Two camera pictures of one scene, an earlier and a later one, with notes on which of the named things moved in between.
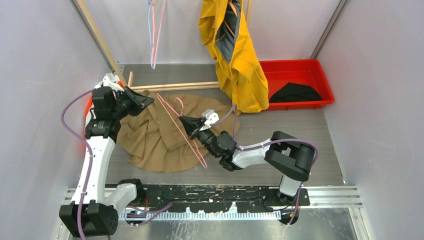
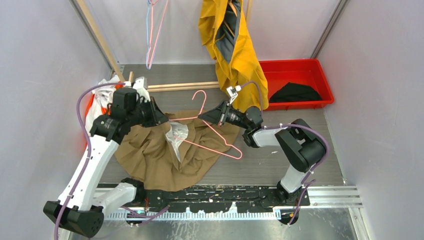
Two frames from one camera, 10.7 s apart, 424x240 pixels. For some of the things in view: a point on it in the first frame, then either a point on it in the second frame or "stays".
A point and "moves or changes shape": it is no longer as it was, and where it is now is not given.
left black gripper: x=142 y=101 → x=157 y=117
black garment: x=293 y=92 stays
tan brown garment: x=157 y=140 moves or changes shape
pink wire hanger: x=159 y=97 moves or changes shape
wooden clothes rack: x=127 y=80 stays
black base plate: x=218 y=198 stays
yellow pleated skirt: x=222 y=27 stays
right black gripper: x=190 y=123 → x=216 y=115
